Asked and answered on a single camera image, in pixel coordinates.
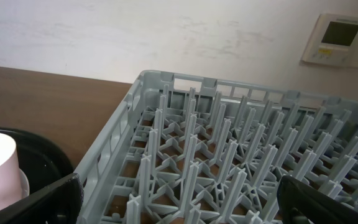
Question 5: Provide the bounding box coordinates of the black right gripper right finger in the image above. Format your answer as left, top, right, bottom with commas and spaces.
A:
277, 175, 358, 224

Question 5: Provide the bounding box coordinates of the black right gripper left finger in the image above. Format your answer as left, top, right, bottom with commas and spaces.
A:
0, 173, 84, 224

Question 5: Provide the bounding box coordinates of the white round plate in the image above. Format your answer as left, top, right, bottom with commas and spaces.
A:
20, 169, 30, 198

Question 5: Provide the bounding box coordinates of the grey plastic dishwasher rack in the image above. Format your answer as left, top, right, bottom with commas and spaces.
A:
75, 70, 358, 223

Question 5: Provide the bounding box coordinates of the round black tray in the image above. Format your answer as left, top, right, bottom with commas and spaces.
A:
0, 128, 74, 193

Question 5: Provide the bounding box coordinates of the white wall control panel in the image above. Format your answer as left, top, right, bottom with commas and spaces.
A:
301, 13, 358, 67

